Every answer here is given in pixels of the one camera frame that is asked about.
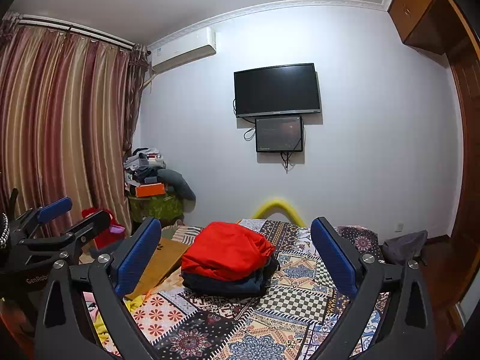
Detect red zip jacket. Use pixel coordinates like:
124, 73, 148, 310
181, 222, 275, 282

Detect red plush toy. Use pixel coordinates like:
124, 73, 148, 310
81, 206, 127, 251

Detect yellow fleece blanket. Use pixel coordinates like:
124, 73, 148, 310
90, 295, 145, 345

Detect grey backpack on floor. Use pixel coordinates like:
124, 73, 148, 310
382, 230, 428, 266

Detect orange flat box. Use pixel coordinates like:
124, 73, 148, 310
135, 183, 165, 197

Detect striped brown curtain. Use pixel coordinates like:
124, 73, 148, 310
1, 18, 148, 236

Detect green patterned storage box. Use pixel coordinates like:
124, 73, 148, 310
128, 194, 183, 223

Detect folded blue jeans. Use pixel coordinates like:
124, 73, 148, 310
181, 257, 280, 298

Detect brown wooden wardrobe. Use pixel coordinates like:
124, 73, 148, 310
383, 0, 479, 311

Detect white wall socket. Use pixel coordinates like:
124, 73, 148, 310
395, 223, 404, 233

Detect white wall air conditioner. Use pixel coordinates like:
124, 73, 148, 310
151, 27, 216, 74

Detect small black wall monitor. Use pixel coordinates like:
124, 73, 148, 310
256, 115, 304, 154

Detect large black wall television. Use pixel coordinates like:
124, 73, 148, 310
233, 63, 320, 118

